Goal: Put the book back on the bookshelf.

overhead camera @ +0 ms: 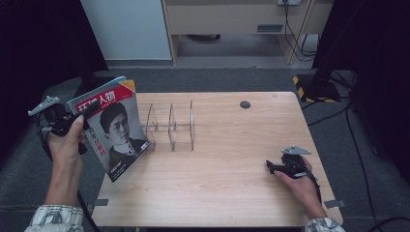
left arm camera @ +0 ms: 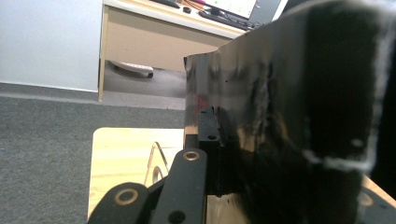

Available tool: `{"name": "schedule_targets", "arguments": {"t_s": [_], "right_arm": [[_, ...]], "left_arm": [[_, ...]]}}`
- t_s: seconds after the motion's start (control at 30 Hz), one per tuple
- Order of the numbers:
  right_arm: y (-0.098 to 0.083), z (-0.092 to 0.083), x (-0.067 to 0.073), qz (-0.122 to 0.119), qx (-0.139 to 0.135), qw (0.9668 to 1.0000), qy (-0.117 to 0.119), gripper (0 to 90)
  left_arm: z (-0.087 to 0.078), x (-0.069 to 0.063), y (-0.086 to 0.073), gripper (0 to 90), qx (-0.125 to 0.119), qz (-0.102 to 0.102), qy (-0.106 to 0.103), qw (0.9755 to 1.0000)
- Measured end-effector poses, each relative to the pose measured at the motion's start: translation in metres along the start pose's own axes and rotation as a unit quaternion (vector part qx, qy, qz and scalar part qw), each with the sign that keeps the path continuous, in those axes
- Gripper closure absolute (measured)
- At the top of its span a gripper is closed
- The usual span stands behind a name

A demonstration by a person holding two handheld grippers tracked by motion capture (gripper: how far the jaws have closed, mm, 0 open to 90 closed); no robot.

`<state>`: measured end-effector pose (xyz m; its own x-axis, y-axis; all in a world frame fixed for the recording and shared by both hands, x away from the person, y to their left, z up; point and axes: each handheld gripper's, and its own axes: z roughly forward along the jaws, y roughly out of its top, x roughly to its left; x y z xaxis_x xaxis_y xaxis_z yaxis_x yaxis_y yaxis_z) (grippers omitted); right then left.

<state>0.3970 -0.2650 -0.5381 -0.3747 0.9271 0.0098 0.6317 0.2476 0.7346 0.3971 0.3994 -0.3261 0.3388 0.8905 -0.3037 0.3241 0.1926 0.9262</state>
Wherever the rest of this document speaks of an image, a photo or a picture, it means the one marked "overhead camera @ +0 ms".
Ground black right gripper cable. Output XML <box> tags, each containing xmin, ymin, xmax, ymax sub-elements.
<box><xmin>302</xmin><ymin>165</ymin><xmax>324</xmax><ymax>205</ymax></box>

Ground white cabinet panel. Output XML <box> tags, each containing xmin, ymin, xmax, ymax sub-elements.
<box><xmin>79</xmin><ymin>0</ymin><xmax>172</xmax><ymax>62</ymax></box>

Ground clear acrylic file organizer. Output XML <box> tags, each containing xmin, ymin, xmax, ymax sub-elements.
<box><xmin>136</xmin><ymin>100</ymin><xmax>196</xmax><ymax>153</ymax></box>

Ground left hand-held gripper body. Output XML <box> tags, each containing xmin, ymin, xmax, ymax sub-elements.
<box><xmin>27</xmin><ymin>95</ymin><xmax>78</xmax><ymax>137</ymax></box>

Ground black curtain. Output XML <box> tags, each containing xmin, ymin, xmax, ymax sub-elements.
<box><xmin>311</xmin><ymin>0</ymin><xmax>410</xmax><ymax>183</ymax></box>
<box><xmin>0</xmin><ymin>0</ymin><xmax>109</xmax><ymax>163</ymax></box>

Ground person's left hand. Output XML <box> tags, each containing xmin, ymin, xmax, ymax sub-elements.
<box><xmin>46</xmin><ymin>114</ymin><xmax>88</xmax><ymax>169</ymax></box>

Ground beige wooden desk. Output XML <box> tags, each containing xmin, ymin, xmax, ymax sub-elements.
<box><xmin>161</xmin><ymin>0</ymin><xmax>335</xmax><ymax>67</ymax></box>

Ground black hanging cables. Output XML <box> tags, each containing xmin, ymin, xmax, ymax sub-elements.
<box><xmin>282</xmin><ymin>3</ymin><xmax>318</xmax><ymax>63</ymax></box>

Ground portrait cover magazine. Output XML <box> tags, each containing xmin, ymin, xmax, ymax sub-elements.
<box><xmin>66</xmin><ymin>75</ymin><xmax>152</xmax><ymax>184</ymax></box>

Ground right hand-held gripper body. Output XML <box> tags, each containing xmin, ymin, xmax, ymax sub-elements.
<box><xmin>278</xmin><ymin>145</ymin><xmax>312</xmax><ymax>179</ymax></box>

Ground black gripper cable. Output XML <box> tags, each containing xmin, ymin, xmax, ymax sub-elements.
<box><xmin>302</xmin><ymin>165</ymin><xmax>324</xmax><ymax>205</ymax></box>
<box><xmin>36</xmin><ymin>110</ymin><xmax>103</xmax><ymax>232</ymax></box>

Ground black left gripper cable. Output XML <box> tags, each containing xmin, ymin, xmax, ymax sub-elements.
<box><xmin>36</xmin><ymin>110</ymin><xmax>103</xmax><ymax>232</ymax></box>

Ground black floor cable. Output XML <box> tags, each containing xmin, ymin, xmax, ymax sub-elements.
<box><xmin>301</xmin><ymin>71</ymin><xmax>410</xmax><ymax>232</ymax></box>

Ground person's right hand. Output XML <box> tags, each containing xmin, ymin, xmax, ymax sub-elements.
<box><xmin>273</xmin><ymin>157</ymin><xmax>324</xmax><ymax>212</ymax></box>

